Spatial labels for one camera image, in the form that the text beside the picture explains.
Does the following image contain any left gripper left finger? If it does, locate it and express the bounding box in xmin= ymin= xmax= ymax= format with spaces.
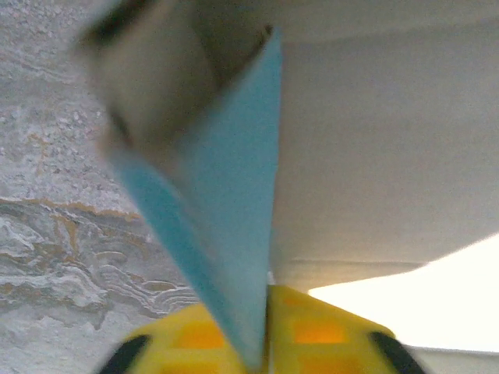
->
xmin=97 ymin=303 xmax=250 ymax=374

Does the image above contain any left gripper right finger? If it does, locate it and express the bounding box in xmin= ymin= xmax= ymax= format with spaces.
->
xmin=267 ymin=284 xmax=430 ymax=374

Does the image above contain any white and blue paper box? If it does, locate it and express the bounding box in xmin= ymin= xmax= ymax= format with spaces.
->
xmin=72 ymin=0 xmax=499 ymax=374

